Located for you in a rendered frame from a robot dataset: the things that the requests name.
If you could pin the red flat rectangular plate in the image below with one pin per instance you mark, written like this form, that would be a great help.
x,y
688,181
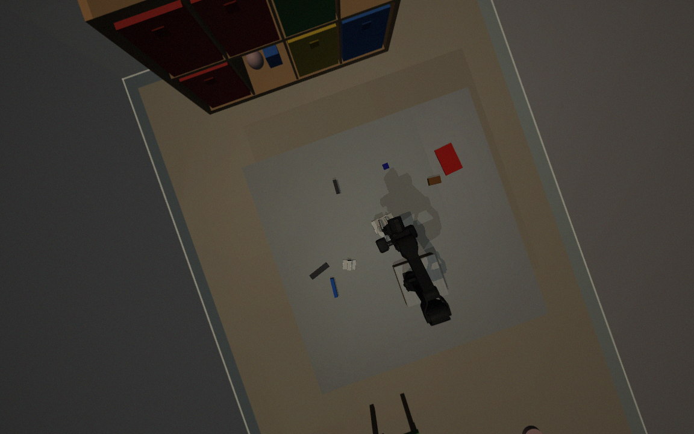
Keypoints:
x,y
448,159

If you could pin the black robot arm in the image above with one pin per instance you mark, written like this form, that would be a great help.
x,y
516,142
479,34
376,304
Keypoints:
x,y
435,311

